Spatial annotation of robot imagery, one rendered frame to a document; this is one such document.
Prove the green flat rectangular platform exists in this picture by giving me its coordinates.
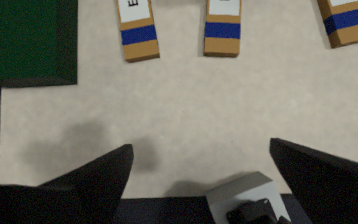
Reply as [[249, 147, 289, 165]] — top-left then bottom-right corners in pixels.
[[0, 0, 78, 88]]

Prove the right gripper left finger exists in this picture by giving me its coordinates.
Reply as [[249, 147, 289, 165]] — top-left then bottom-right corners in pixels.
[[0, 144, 134, 224]]

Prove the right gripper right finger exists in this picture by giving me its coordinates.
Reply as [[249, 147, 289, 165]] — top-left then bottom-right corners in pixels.
[[269, 137, 358, 224]]

